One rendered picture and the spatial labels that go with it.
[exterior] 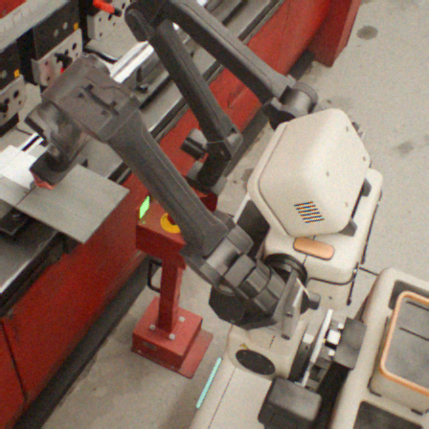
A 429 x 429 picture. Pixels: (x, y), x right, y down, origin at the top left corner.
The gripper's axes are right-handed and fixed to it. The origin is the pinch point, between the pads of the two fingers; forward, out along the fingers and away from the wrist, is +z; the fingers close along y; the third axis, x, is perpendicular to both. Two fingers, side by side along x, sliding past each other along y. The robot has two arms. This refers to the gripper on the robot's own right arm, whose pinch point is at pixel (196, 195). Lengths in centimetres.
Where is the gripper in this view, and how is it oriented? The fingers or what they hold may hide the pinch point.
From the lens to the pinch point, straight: 174.2
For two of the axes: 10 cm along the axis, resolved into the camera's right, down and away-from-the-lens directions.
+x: -4.0, 6.8, -6.1
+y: -8.5, -5.2, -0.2
